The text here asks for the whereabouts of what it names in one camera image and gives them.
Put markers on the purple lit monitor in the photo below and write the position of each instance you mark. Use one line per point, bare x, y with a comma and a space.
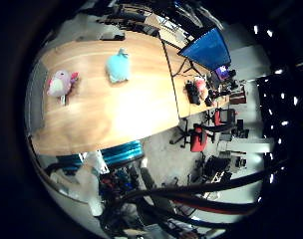
222, 72

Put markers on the light blue plush toy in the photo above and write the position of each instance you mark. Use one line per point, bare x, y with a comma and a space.
118, 68

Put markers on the pink object on desk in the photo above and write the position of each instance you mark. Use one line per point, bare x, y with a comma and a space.
202, 87

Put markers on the blue plastic container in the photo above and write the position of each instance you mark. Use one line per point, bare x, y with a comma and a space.
121, 152

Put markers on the pink white plush toy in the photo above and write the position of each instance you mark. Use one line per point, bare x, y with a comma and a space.
60, 83

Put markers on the black screen tripod stand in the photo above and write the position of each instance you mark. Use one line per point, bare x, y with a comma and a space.
188, 68

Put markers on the dark red cabinet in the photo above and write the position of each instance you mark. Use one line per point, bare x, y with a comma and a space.
238, 97

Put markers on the red black office chair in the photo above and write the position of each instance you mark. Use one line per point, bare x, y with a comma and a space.
223, 117

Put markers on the black device on desk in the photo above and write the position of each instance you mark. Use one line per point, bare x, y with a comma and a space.
193, 93

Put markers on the white shelf bench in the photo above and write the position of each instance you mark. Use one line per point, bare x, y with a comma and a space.
246, 145

